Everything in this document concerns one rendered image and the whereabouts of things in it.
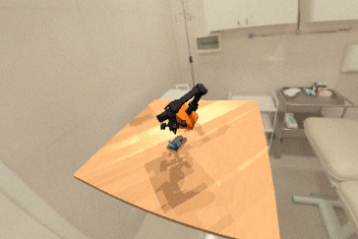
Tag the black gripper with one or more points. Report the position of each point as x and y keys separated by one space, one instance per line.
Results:
x=183 y=123

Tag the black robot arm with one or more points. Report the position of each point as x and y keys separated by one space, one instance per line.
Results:
x=174 y=106

